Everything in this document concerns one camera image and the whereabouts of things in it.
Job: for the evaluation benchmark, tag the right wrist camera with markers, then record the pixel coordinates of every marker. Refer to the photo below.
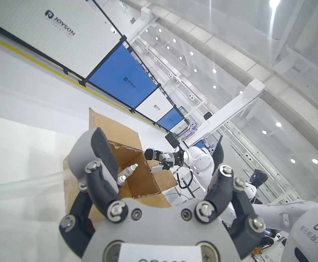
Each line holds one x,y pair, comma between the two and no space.
172,140

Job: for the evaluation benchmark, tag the small blue partition panel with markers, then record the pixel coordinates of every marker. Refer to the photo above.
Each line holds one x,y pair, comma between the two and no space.
171,120

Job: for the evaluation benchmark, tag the large white partition panel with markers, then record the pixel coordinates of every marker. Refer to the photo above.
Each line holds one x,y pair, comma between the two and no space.
49,32

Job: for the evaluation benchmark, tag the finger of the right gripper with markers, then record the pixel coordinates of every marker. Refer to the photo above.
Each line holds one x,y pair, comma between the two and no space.
150,153
157,169

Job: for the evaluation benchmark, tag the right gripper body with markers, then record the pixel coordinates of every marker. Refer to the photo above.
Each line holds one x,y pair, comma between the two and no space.
171,157

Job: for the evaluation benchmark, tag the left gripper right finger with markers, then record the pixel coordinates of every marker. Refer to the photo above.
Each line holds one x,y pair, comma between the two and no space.
223,188

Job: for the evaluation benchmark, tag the large brown cardboard carton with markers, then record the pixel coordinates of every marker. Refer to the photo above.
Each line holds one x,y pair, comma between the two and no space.
139,178

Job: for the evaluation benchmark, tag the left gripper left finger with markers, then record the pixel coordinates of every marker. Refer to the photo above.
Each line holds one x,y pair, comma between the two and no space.
101,153

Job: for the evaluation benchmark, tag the robot body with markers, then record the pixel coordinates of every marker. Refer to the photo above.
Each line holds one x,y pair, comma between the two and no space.
278,215

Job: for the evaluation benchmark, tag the small white partition panel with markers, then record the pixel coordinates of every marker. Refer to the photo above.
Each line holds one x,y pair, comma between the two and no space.
155,106

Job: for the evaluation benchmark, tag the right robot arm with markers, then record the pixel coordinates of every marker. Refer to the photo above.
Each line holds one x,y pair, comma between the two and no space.
201,161

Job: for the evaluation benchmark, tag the large blue partition panel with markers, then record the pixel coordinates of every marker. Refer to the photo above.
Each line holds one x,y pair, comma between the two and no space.
124,77

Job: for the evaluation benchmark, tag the small white spray bottle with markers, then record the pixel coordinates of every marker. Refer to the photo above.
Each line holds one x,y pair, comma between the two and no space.
121,180
129,170

